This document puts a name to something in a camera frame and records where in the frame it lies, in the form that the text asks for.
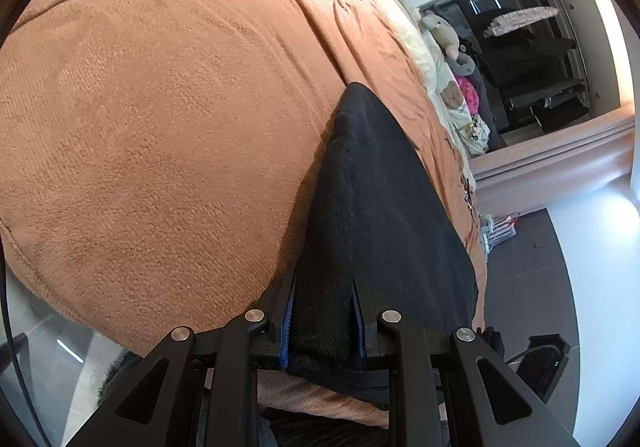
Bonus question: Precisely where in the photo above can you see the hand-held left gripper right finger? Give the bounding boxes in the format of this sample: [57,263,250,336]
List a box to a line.
[350,277,583,447]

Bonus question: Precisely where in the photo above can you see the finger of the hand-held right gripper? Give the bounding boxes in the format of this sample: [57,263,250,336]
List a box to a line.
[480,326,507,359]

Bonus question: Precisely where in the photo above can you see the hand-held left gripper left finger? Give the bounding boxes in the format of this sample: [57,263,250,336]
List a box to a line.
[65,259,301,447]

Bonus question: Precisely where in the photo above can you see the black pants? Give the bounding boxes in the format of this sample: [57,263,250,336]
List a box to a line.
[287,83,478,410]

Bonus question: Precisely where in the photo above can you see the person's leg in grey pants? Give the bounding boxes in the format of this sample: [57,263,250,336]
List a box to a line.
[260,407,401,447]

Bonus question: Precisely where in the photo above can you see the grey fuzzy rug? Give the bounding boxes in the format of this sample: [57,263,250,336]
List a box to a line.
[95,349,146,408]

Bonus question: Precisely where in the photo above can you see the pink curtain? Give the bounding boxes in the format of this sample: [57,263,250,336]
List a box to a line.
[470,114,638,213]

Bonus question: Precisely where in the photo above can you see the white patterned cloth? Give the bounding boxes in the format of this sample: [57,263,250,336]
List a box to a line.
[457,114,492,158]

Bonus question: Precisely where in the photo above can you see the pink fluffy cloth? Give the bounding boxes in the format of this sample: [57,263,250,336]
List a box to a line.
[457,76,481,113]

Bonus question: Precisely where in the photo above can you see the bear print pillow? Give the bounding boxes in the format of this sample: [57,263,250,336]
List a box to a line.
[430,47,488,148]

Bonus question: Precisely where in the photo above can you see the orange blanket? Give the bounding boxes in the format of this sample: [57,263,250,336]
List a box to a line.
[0,0,488,430]

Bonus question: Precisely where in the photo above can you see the grey plush toy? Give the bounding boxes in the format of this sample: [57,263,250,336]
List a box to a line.
[447,52,476,77]

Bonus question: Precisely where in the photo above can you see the black hanging coat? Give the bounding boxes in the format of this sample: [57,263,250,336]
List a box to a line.
[475,34,578,78]

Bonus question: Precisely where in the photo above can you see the beige plush toy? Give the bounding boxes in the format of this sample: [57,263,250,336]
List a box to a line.
[419,10,460,60]

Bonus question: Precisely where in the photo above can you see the floral hanging garment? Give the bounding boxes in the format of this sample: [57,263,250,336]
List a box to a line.
[484,6,561,38]

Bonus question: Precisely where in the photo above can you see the black cable tangle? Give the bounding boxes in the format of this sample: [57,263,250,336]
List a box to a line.
[460,172,476,215]

